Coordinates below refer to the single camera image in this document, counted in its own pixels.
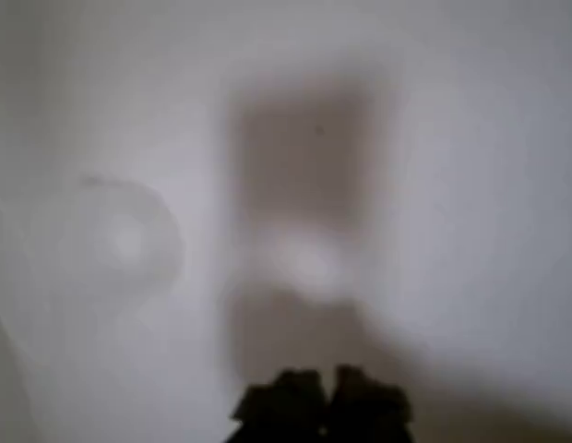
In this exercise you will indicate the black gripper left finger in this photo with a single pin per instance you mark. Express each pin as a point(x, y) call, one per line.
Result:
point(286, 406)

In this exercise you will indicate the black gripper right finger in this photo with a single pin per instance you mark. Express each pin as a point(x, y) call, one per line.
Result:
point(369, 410)

